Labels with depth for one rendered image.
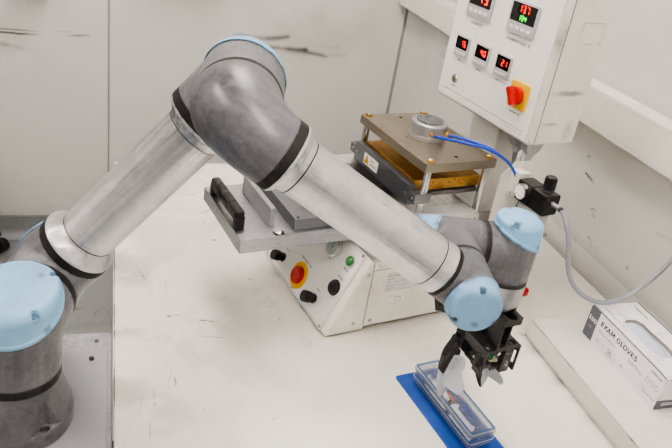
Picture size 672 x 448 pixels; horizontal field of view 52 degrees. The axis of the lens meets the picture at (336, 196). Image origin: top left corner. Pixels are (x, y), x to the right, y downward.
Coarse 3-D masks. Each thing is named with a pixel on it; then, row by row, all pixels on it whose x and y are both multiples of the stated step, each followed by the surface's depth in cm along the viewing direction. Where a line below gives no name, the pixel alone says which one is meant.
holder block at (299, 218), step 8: (264, 192) 142; (272, 192) 138; (280, 192) 139; (272, 200) 139; (280, 200) 136; (288, 200) 136; (280, 208) 136; (288, 208) 133; (296, 208) 137; (304, 208) 137; (288, 216) 132; (296, 216) 131; (304, 216) 131; (312, 216) 132; (296, 224) 130; (304, 224) 131; (312, 224) 132; (320, 224) 133
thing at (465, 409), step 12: (432, 372) 127; (432, 384) 124; (444, 396) 122; (456, 396) 122; (468, 396) 123; (456, 408) 119; (468, 408) 120; (468, 420) 117; (480, 420) 118; (480, 432) 115
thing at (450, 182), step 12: (372, 144) 153; (384, 144) 154; (384, 156) 148; (396, 156) 148; (396, 168) 144; (408, 168) 143; (420, 180) 139; (432, 180) 141; (444, 180) 142; (456, 180) 144; (468, 180) 146; (432, 192) 142; (444, 192) 144; (456, 192) 146
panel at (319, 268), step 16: (288, 256) 155; (304, 256) 150; (320, 256) 146; (352, 256) 138; (288, 272) 153; (304, 272) 148; (320, 272) 145; (336, 272) 141; (352, 272) 137; (304, 288) 147; (320, 288) 143; (304, 304) 145; (320, 304) 141; (336, 304) 138; (320, 320) 140
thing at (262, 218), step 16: (208, 192) 139; (240, 192) 142; (256, 192) 135; (224, 208) 134; (256, 208) 135; (272, 208) 129; (224, 224) 132; (256, 224) 131; (272, 224) 131; (288, 224) 133; (240, 240) 125; (256, 240) 126; (272, 240) 128; (288, 240) 130; (304, 240) 132; (320, 240) 133; (336, 240) 135
